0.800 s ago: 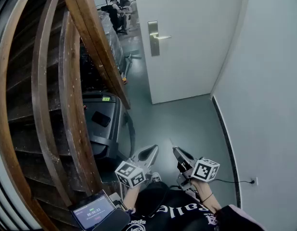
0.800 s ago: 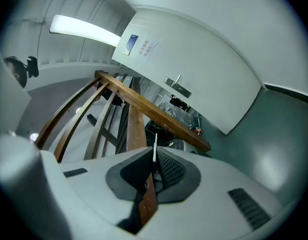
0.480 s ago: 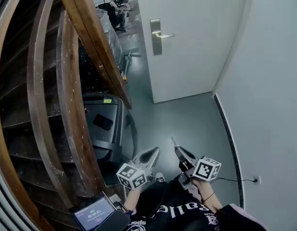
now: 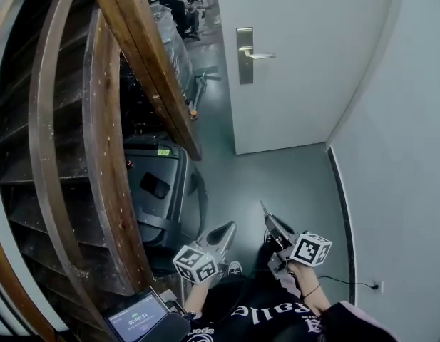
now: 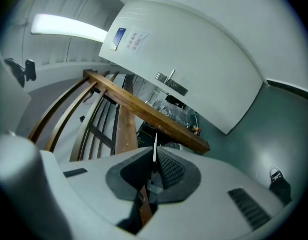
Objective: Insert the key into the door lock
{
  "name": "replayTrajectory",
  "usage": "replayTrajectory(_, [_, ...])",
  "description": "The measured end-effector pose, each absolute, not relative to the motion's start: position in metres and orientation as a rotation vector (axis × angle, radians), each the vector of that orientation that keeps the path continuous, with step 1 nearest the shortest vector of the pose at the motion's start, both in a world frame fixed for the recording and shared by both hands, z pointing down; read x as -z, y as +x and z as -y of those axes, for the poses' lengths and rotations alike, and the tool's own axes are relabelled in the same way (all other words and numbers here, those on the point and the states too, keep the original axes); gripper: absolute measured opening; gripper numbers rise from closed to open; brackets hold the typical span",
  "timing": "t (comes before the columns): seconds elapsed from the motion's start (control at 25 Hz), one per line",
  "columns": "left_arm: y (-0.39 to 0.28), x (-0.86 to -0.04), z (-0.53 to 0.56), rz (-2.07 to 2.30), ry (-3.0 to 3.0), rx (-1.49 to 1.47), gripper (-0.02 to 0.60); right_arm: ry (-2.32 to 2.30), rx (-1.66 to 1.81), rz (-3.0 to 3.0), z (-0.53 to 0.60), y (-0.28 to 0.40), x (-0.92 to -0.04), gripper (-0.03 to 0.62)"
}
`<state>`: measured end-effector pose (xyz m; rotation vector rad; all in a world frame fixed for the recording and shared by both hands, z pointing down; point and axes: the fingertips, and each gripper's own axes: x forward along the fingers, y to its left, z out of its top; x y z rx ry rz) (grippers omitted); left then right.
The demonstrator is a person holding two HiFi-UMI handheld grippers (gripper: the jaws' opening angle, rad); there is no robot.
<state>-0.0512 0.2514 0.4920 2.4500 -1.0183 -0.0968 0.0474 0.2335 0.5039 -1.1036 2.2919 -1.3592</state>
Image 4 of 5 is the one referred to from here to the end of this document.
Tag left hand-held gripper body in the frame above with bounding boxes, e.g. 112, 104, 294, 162
172, 234, 230, 288

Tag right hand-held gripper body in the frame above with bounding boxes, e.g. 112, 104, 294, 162
267, 230, 333, 281

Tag white door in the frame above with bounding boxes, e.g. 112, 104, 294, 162
214, 0, 408, 155

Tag person's right forearm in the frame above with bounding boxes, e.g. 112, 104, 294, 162
289, 261, 331, 316

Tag person's left forearm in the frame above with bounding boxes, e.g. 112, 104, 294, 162
183, 279, 215, 315

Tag silver door lock plate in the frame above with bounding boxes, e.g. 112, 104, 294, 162
235, 26, 255, 85

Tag black skirting board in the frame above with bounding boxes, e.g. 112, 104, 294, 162
326, 146, 356, 306

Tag person's black trousers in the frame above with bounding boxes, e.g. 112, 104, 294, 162
205, 242, 295, 313

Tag large black hard case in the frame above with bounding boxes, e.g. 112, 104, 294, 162
123, 133, 208, 274

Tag black chest pouch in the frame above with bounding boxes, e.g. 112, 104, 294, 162
139, 311, 191, 342

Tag black phone on case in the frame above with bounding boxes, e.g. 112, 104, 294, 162
139, 172, 170, 200

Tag tablet with timer screen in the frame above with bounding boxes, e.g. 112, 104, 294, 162
105, 290, 170, 342

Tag person's black printed shirt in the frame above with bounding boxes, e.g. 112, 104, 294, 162
185, 290, 399, 342

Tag dark wooden staircase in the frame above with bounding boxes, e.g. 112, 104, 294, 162
0, 0, 155, 342

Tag plastic wrapped pallet load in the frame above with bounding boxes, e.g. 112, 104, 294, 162
150, 4, 194, 99

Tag black office chair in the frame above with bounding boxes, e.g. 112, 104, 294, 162
158, 0, 201, 41

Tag black wrist hair tie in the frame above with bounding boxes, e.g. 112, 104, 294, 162
300, 284, 322, 298

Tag black tablet mount bracket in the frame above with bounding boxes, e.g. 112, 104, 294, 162
158, 289, 192, 320

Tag black power cable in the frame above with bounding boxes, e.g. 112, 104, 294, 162
317, 275, 377, 291

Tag long handled floor squeegee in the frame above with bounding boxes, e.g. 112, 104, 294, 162
189, 68, 222, 110

